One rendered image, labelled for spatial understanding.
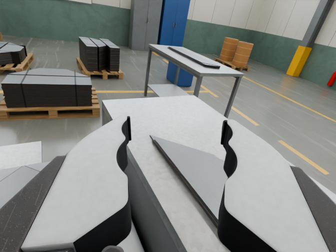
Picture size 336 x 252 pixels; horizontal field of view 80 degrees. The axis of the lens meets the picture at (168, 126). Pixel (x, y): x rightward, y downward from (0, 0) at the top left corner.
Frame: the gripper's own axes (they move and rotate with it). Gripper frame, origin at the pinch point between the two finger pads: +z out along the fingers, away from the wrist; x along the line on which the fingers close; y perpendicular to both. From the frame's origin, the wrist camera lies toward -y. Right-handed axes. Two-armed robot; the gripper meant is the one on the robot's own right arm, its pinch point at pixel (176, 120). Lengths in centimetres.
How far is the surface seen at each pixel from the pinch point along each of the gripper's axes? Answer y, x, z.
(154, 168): 40, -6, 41
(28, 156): 61, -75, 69
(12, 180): 53, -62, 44
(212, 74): 58, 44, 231
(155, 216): 48, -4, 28
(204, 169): 40, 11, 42
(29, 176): 53, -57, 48
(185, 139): 42, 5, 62
